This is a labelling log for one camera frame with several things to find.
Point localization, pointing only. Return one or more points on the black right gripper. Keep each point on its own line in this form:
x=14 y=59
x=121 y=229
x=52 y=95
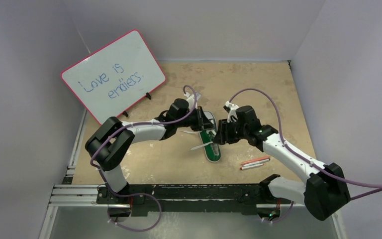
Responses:
x=226 y=131

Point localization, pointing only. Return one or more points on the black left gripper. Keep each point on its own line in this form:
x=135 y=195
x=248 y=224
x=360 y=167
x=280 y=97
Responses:
x=201 y=119

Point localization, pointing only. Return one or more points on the green canvas sneaker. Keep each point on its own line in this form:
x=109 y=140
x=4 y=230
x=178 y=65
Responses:
x=211 y=156

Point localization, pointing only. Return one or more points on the white shoelace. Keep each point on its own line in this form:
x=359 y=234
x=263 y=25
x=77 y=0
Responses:
x=201 y=142

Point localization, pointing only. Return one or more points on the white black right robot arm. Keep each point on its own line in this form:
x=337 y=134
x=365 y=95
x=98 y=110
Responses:
x=319 y=187

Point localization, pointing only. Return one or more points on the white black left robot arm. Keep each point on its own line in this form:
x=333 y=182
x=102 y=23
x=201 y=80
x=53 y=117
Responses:
x=109 y=144

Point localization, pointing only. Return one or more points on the orange marker pen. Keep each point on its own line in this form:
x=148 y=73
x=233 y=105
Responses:
x=255 y=160

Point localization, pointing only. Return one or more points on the red white marker pen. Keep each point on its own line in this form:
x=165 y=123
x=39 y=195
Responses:
x=254 y=164

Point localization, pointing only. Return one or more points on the black whiteboard easel stand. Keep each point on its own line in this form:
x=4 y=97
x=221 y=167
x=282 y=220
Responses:
x=136 y=104

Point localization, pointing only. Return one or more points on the pink framed whiteboard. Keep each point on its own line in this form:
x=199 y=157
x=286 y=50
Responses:
x=111 y=80

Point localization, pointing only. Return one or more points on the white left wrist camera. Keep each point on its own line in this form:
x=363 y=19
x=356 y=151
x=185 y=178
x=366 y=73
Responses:
x=191 y=99

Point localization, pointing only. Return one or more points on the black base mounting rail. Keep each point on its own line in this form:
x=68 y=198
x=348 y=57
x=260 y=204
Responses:
x=246 y=199

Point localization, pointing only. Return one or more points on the silver aluminium frame rail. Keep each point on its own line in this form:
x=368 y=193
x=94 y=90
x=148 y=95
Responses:
x=73 y=213

